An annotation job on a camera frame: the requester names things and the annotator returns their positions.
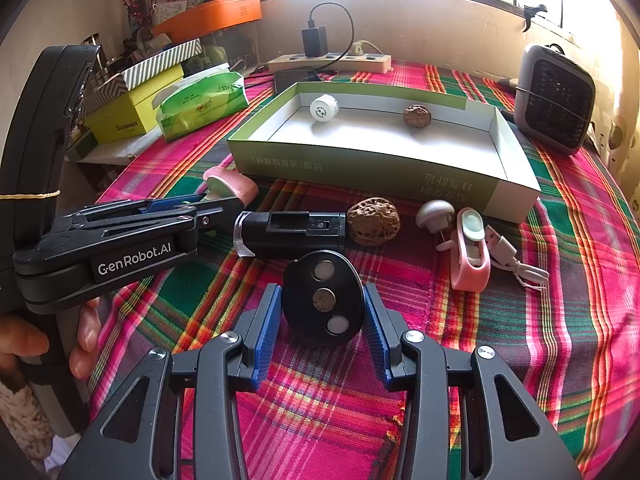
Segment plaid tablecloth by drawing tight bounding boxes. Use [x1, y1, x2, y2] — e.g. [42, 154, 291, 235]
[87, 59, 640, 480]

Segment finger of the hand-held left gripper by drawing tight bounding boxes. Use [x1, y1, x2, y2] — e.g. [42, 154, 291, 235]
[75, 191, 212, 218]
[47, 196, 247, 256]

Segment person's left hand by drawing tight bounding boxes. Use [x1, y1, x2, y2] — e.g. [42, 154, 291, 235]
[0, 297, 102, 381]

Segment green and white cardboard box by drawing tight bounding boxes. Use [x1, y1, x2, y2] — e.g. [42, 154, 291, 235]
[227, 81, 542, 224]

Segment black cylindrical flashlight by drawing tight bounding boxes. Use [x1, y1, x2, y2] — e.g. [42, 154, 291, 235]
[234, 210, 349, 261]

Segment yellow heart-print curtain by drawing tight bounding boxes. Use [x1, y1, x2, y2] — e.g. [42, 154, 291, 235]
[597, 10, 640, 191]

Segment orange box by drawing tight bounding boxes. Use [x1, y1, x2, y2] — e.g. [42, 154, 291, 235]
[152, 0, 263, 44]

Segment small brown walnut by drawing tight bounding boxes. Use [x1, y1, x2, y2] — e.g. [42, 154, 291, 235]
[403, 104, 433, 130]

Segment glass jar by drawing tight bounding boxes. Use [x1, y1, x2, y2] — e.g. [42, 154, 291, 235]
[75, 33, 104, 77]

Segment grey fan heater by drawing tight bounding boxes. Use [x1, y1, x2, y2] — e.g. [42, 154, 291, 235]
[513, 43, 597, 156]

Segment black oval three-disc device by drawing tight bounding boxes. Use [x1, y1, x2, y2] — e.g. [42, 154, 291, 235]
[281, 250, 366, 349]

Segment white round cap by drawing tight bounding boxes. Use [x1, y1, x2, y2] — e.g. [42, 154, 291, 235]
[309, 93, 340, 124]

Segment yellow-green box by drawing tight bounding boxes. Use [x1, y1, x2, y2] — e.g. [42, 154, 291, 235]
[84, 66, 186, 144]

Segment white power strip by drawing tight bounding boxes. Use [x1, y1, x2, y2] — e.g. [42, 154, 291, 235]
[267, 52, 392, 75]

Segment white mushroom night light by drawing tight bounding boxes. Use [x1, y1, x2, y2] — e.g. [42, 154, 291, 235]
[415, 199, 457, 252]

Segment black window latch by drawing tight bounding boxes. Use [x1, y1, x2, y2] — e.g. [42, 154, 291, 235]
[523, 4, 549, 34]

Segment white usb cable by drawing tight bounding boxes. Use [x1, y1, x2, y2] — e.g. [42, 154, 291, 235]
[482, 223, 550, 289]

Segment black phone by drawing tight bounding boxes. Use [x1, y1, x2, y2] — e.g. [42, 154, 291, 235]
[273, 68, 322, 94]

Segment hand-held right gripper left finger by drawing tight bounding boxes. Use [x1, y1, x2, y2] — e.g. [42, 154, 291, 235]
[57, 282, 283, 480]

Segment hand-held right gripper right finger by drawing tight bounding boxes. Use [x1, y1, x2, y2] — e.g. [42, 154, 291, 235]
[362, 282, 583, 480]

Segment clear plastic container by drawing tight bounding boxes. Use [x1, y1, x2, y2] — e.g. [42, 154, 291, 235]
[199, 24, 262, 70]

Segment striped box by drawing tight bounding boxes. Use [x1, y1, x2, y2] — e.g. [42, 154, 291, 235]
[82, 38, 204, 112]

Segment black charger with cable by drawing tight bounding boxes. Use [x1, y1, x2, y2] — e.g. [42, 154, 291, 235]
[301, 2, 356, 59]

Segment pink handheld device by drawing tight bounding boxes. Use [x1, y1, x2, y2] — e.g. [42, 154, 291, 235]
[449, 207, 490, 292]

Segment green tissue pack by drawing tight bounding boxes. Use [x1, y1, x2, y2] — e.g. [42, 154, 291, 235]
[155, 70, 250, 142]

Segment large brown walnut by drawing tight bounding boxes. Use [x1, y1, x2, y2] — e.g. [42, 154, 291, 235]
[347, 197, 403, 247]

